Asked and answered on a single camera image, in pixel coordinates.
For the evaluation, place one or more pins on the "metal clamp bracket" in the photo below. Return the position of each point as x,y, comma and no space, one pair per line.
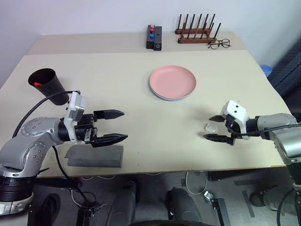
217,207

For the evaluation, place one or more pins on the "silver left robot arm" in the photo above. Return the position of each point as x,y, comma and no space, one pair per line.
30,141

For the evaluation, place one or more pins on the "blue plate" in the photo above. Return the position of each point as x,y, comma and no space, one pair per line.
168,99

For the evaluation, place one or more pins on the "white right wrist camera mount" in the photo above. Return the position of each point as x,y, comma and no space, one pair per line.
237,110

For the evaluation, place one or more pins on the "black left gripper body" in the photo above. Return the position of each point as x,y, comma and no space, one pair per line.
82,131

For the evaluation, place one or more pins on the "blue bottle cap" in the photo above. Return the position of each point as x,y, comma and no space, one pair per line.
266,69

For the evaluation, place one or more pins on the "brown wooden peg rack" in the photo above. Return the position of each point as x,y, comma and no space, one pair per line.
194,40

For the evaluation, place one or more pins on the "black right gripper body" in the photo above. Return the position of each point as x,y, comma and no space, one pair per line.
230,123

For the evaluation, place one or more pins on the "brown framed eyeglasses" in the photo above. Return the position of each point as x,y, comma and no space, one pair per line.
214,45

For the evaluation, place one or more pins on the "black table frame beam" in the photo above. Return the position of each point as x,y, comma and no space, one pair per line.
235,175

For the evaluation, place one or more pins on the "black textured panel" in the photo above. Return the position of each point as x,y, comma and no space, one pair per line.
289,70

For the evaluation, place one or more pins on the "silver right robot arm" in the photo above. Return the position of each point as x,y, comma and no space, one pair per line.
282,122

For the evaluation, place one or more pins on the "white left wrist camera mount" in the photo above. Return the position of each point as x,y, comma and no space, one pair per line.
75,106

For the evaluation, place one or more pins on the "dark rounded robot leg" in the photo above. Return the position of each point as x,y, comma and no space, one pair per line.
183,204
122,204

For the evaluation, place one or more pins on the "dark brown cup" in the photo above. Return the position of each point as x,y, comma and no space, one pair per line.
54,87

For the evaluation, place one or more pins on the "small clear plastic piece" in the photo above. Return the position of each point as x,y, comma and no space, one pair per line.
210,127

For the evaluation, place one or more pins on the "grey felt glasses case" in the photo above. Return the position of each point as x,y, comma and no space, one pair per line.
98,157

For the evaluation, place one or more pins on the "grey rounded foot shape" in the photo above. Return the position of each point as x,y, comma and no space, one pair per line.
268,197

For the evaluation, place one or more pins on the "pink plate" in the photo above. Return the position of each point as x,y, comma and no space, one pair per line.
172,81

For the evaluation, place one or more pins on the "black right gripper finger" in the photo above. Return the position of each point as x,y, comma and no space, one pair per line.
218,118
216,137

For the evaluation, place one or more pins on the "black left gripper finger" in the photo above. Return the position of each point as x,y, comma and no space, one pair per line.
108,114
110,139

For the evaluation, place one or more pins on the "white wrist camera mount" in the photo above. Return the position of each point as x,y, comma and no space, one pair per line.
237,110
75,106

